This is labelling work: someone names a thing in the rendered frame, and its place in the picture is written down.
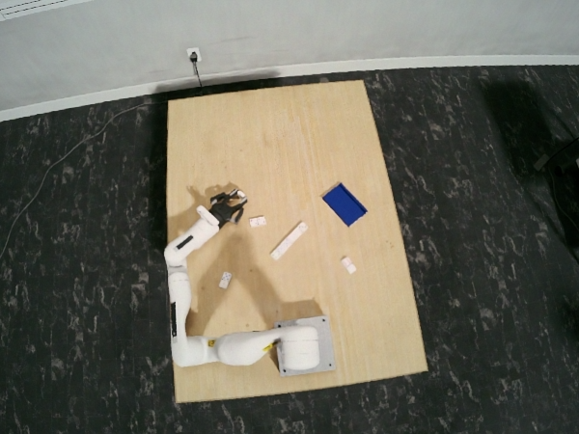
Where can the dark blue rectangular pad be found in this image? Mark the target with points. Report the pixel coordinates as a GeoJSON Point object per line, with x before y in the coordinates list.
{"type": "Point", "coordinates": [345, 205]}

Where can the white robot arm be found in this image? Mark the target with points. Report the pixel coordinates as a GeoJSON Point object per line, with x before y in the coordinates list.
{"type": "Point", "coordinates": [299, 344]}

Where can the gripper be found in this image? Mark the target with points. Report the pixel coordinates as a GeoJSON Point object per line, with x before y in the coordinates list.
{"type": "Point", "coordinates": [225, 210]}

